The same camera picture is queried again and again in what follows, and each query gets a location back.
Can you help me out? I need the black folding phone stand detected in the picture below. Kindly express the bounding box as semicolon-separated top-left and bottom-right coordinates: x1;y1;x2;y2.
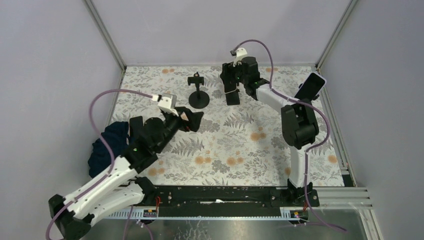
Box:
225;91;240;106

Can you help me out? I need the lilac-cased phone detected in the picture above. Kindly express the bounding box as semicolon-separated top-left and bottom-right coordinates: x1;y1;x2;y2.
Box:
294;72;327;101

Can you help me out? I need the small black phone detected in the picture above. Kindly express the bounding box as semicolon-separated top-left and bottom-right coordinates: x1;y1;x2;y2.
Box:
129;116;144;138

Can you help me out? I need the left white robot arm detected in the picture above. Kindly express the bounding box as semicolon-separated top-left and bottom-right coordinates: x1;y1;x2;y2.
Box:
48;107;204;240

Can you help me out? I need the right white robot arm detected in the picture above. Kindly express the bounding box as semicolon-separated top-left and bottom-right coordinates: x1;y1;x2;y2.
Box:
219;56;319;206

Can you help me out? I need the dark blue cloth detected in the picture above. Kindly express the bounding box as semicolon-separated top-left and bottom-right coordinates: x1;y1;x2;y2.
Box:
87;121;134;178

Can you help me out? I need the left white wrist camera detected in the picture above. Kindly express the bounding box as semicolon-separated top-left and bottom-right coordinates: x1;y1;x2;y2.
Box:
152;93;179;117

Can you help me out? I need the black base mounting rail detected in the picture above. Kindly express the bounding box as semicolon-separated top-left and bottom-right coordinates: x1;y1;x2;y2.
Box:
137;185;320;218

